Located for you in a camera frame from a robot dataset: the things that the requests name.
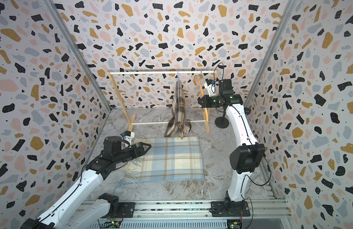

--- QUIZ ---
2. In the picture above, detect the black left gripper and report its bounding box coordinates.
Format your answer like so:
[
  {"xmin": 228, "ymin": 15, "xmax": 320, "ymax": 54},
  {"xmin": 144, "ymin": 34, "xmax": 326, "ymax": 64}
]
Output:
[{"xmin": 113, "ymin": 142, "xmax": 151, "ymax": 165}]

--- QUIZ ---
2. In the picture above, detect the light blue wire hanger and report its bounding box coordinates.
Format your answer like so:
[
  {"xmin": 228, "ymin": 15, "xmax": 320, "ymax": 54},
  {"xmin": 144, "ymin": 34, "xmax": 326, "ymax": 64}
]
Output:
[{"xmin": 176, "ymin": 72, "xmax": 182, "ymax": 115}]

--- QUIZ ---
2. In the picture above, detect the brown plaid scarf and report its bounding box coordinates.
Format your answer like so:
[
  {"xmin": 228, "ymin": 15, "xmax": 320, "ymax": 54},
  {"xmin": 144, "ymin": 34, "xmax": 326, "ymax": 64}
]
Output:
[{"xmin": 164, "ymin": 82, "xmax": 192, "ymax": 138}]

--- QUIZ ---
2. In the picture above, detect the blue plaid scarf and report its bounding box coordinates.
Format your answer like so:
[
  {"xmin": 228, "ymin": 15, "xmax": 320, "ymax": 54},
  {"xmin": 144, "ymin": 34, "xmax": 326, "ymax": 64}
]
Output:
[{"xmin": 120, "ymin": 136, "xmax": 205, "ymax": 185}]

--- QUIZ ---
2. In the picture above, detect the orange wooden hanger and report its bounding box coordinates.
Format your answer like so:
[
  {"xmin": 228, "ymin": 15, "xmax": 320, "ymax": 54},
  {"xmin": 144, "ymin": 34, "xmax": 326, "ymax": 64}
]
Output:
[{"xmin": 193, "ymin": 73, "xmax": 205, "ymax": 98}]

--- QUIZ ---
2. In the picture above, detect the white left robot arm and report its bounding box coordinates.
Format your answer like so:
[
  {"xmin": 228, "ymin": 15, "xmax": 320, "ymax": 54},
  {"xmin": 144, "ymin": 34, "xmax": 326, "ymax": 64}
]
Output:
[{"xmin": 21, "ymin": 136, "xmax": 152, "ymax": 229}]

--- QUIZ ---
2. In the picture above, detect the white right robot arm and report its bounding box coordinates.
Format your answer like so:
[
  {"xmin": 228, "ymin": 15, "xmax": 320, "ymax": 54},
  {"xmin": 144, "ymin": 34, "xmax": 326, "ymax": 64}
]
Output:
[{"xmin": 133, "ymin": 94, "xmax": 265, "ymax": 217}]

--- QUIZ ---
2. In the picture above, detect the black microphone on stand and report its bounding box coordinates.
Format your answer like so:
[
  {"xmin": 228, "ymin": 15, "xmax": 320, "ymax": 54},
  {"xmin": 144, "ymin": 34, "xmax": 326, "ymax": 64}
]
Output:
[{"xmin": 214, "ymin": 106, "xmax": 252, "ymax": 129}]

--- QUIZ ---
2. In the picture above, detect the wooden clothes rack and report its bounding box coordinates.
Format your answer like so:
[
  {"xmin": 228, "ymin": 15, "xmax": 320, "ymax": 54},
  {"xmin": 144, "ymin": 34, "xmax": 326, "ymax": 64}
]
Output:
[{"xmin": 107, "ymin": 70, "xmax": 219, "ymax": 131}]

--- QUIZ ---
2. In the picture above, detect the green circuit board left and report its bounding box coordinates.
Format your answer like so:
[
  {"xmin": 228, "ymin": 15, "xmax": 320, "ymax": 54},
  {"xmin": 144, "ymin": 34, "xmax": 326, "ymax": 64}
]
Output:
[{"xmin": 105, "ymin": 217, "xmax": 121, "ymax": 229}]

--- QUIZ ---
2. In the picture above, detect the green circuit board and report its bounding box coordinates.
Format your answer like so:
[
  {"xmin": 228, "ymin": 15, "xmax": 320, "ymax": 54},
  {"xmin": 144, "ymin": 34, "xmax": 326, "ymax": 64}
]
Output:
[
  {"xmin": 227, "ymin": 219, "xmax": 242, "ymax": 229},
  {"xmin": 105, "ymin": 217, "xmax": 121, "ymax": 229}
]

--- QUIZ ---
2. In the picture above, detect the aluminium corner profile left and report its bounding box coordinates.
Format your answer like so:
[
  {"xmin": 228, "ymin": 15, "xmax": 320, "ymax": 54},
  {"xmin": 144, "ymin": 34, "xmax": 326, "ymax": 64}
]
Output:
[{"xmin": 42, "ymin": 1, "xmax": 112, "ymax": 113}]

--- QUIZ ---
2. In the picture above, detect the aluminium corner profile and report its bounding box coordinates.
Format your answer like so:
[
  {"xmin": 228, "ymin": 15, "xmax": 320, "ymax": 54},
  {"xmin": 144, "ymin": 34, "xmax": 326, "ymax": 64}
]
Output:
[
  {"xmin": 42, "ymin": 1, "xmax": 112, "ymax": 113},
  {"xmin": 244, "ymin": 0, "xmax": 298, "ymax": 106}
]

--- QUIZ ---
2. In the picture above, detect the green circuit board right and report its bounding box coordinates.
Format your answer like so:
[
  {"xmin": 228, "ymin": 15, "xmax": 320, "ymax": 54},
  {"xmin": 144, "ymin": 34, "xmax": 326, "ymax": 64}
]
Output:
[{"xmin": 227, "ymin": 219, "xmax": 242, "ymax": 229}]

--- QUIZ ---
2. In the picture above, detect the aluminium corner profile right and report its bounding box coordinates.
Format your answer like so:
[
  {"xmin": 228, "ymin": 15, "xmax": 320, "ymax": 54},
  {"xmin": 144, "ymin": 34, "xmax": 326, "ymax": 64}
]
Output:
[{"xmin": 244, "ymin": 0, "xmax": 298, "ymax": 106}]

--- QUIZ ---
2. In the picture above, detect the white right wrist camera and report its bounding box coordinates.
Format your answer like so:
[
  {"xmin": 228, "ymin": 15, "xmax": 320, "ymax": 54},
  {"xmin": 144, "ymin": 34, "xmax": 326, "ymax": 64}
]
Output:
[{"xmin": 204, "ymin": 79, "xmax": 217, "ymax": 96}]

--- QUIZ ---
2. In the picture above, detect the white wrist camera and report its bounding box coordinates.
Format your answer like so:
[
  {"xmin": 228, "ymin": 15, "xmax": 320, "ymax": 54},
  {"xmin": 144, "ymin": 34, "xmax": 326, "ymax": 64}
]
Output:
[
  {"xmin": 121, "ymin": 131, "xmax": 135, "ymax": 144},
  {"xmin": 204, "ymin": 79, "xmax": 217, "ymax": 96}
]

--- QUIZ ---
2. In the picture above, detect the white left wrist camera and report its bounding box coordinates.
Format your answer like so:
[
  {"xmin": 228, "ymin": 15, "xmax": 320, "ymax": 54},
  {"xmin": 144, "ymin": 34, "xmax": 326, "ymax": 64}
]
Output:
[{"xmin": 121, "ymin": 131, "xmax": 135, "ymax": 144}]

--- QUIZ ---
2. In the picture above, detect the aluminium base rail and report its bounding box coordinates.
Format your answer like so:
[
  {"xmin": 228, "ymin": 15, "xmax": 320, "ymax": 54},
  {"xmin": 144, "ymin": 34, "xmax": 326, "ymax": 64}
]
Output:
[{"xmin": 50, "ymin": 199, "xmax": 294, "ymax": 229}]

